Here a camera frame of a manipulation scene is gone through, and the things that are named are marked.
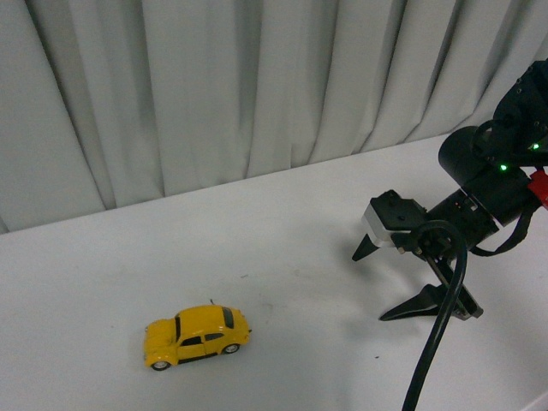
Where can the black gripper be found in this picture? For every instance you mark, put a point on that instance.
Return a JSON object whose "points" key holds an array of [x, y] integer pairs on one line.
{"points": [[451, 229]]}

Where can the yellow beetle toy car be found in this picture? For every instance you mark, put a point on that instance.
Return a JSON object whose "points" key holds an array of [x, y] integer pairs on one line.
{"points": [[193, 334]]}

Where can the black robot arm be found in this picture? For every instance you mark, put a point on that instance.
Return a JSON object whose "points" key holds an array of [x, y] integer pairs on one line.
{"points": [[499, 167]]}

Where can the red clip block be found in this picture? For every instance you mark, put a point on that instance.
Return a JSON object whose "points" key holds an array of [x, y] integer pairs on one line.
{"points": [[538, 185]]}

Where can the grey pleated curtain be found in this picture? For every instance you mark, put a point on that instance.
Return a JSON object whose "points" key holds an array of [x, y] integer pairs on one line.
{"points": [[106, 104]]}

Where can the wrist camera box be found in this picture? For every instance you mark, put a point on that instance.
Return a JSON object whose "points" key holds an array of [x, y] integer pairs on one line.
{"points": [[390, 214]]}

